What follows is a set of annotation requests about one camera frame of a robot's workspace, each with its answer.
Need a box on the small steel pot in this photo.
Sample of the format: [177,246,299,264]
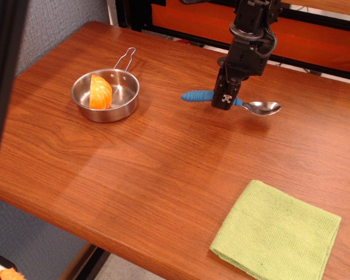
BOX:
[71,47,140,123]

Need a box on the green folded cloth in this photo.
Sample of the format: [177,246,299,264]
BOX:
[210,180,341,279]

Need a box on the blue handled metal spoon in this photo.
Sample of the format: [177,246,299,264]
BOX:
[180,90,282,116]

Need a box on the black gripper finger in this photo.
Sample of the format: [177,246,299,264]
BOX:
[214,68,226,93]
[211,83,241,110]

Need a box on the orange object in basket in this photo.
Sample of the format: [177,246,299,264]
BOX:
[0,268,25,280]

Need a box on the orange panel black frame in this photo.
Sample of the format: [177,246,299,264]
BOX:
[115,1,350,79]

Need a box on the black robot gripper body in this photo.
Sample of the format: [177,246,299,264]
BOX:
[216,24,278,104]

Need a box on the orange toy fruit slice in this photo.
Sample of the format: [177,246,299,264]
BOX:
[89,75,113,110]

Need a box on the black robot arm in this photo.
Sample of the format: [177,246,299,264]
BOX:
[181,1,282,116]

